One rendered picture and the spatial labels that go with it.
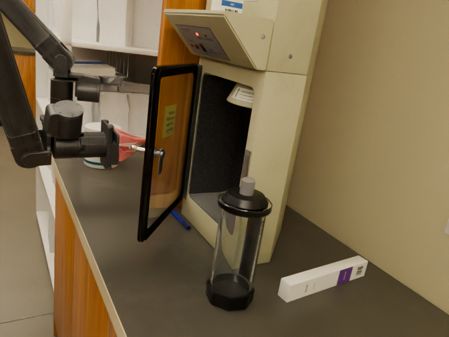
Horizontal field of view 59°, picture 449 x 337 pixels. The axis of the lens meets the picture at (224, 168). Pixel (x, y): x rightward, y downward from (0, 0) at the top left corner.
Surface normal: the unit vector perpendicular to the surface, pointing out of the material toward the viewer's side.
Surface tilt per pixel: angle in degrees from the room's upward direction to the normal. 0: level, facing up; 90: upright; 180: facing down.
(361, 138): 90
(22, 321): 0
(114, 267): 0
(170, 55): 90
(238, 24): 90
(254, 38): 90
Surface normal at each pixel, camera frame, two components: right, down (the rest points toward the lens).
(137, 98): 0.08, -0.43
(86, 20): 0.01, 0.38
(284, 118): 0.48, 0.33
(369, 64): -0.87, 0.03
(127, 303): 0.14, -0.94
